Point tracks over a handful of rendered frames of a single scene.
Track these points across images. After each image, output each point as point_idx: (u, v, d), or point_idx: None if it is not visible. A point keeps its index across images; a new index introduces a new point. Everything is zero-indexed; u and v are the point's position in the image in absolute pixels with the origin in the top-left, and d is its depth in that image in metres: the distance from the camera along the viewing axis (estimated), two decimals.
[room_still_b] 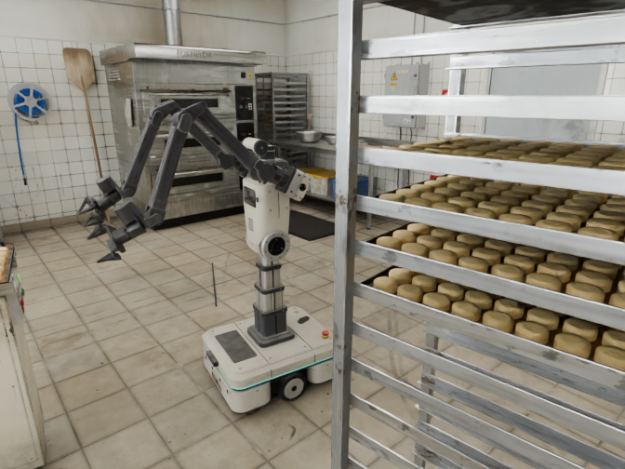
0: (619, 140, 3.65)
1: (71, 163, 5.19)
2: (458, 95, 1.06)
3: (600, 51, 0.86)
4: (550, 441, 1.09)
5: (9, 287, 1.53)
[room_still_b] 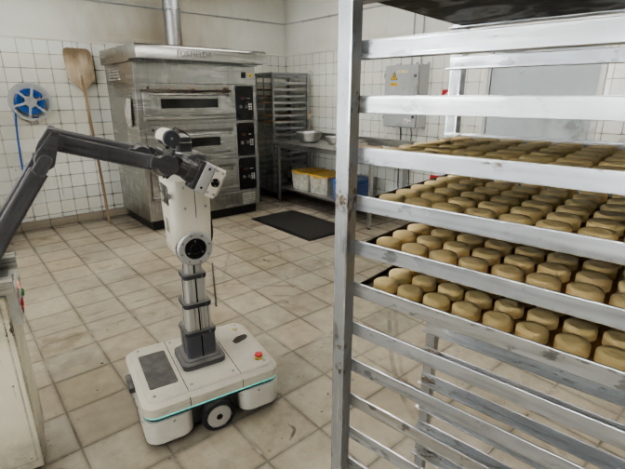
0: (619, 140, 3.65)
1: (71, 163, 5.19)
2: (458, 95, 1.06)
3: (600, 51, 0.86)
4: (550, 441, 1.09)
5: (9, 287, 1.53)
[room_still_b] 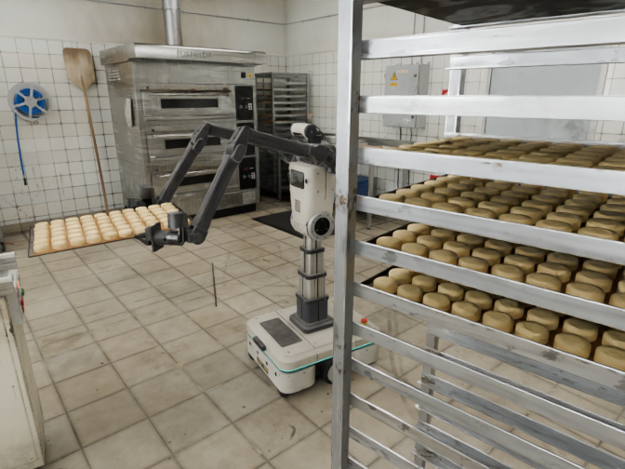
0: (619, 140, 3.65)
1: (71, 163, 5.19)
2: (458, 95, 1.06)
3: (600, 51, 0.86)
4: (550, 441, 1.09)
5: (9, 287, 1.53)
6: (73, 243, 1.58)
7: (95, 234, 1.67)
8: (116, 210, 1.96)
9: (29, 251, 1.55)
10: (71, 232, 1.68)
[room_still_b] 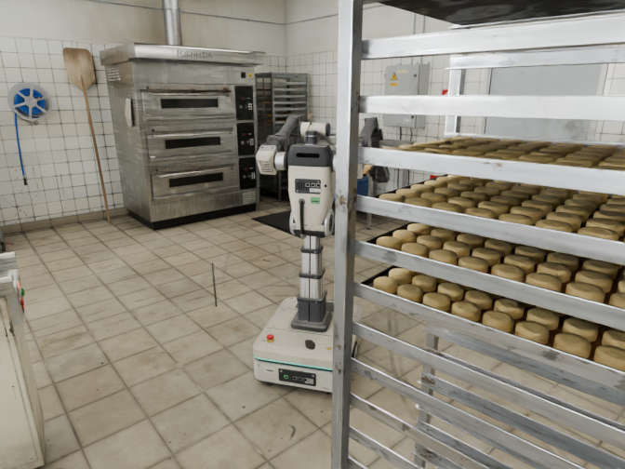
0: (619, 140, 3.65)
1: (71, 163, 5.19)
2: (458, 95, 1.06)
3: (600, 51, 0.86)
4: (550, 441, 1.09)
5: (9, 287, 1.53)
6: None
7: None
8: (366, 167, 3.10)
9: None
10: None
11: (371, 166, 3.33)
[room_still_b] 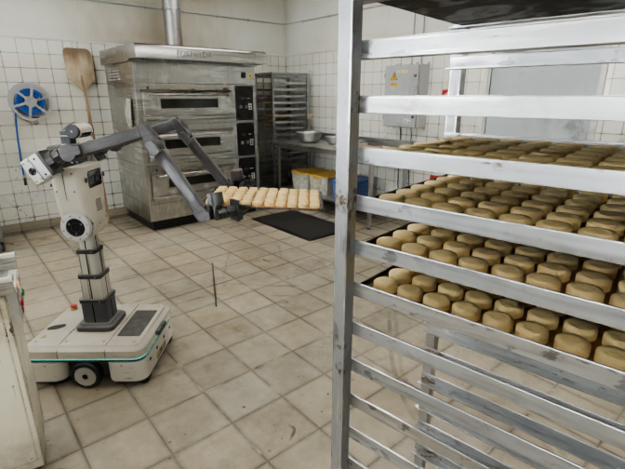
0: (619, 140, 3.65)
1: None
2: (458, 95, 1.06)
3: (600, 51, 0.86)
4: (550, 441, 1.09)
5: (9, 287, 1.53)
6: (296, 190, 2.45)
7: (281, 191, 2.39)
8: (254, 202, 2.11)
9: (321, 194, 2.42)
10: (295, 194, 2.33)
11: (304, 207, 2.11)
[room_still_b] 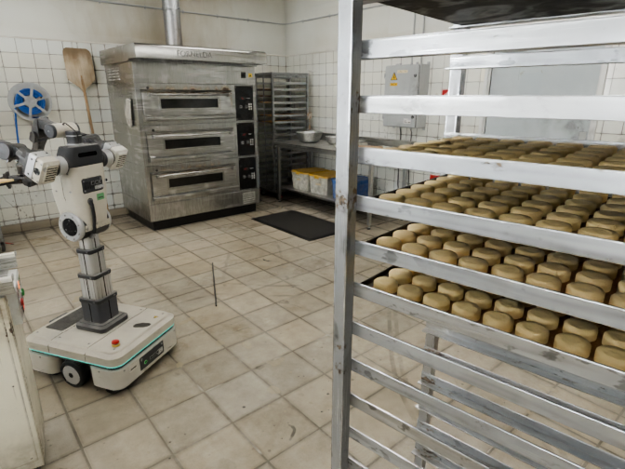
0: (619, 140, 3.65)
1: None
2: (458, 95, 1.06)
3: (600, 51, 0.86)
4: (550, 441, 1.09)
5: (9, 287, 1.53)
6: None
7: None
8: None
9: None
10: None
11: None
